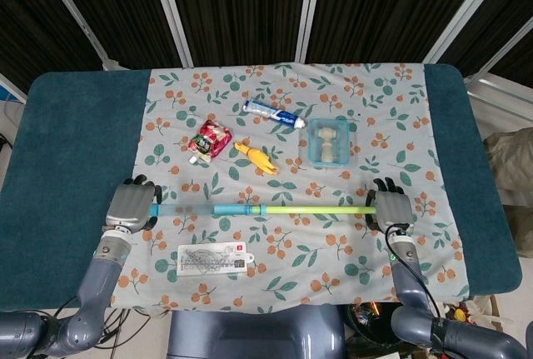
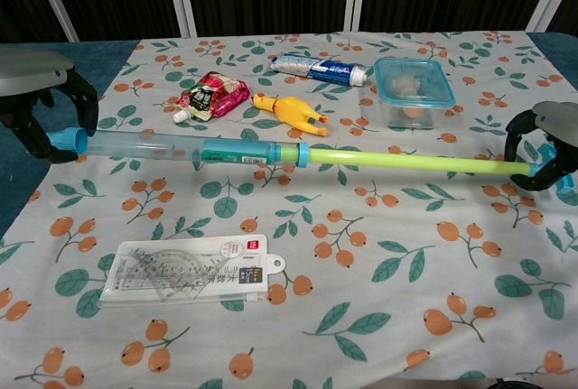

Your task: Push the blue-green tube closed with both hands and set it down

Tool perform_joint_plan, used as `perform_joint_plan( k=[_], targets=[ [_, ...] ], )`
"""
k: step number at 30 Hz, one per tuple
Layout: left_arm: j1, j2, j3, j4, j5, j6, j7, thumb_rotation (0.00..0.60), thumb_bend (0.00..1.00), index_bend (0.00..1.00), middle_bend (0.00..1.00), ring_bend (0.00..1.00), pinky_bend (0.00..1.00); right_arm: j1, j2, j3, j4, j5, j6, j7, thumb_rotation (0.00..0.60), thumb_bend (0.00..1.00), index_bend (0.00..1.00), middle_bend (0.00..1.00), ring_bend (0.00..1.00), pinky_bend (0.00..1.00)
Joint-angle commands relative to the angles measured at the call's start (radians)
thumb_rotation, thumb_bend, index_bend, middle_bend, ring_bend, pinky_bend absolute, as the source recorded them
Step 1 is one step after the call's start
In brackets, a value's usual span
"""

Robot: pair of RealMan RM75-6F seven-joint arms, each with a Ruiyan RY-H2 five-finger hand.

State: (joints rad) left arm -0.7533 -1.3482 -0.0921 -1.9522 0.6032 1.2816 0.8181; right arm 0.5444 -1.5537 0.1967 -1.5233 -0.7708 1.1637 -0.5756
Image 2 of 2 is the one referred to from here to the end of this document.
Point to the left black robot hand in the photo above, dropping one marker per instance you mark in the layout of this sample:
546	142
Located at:
27	77

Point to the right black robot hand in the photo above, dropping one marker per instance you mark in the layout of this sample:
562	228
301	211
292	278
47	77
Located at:
548	136

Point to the blue green water pump toy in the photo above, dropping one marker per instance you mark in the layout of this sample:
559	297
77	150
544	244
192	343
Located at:
253	153

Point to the clear container with blue lid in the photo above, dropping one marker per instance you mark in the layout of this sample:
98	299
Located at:
413	91

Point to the red drink pouch with spout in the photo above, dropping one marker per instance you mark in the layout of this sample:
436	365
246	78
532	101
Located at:
212	98

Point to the white blue toothpaste tube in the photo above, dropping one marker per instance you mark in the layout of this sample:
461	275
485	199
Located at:
316	68

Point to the clear plastic ruler set case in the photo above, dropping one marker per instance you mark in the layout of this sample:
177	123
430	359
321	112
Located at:
189	269

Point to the yellow rubber chicken toy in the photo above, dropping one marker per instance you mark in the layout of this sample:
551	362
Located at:
293	111

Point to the fruit and leaf print tablecloth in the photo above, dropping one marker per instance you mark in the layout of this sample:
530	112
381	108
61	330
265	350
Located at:
316	249

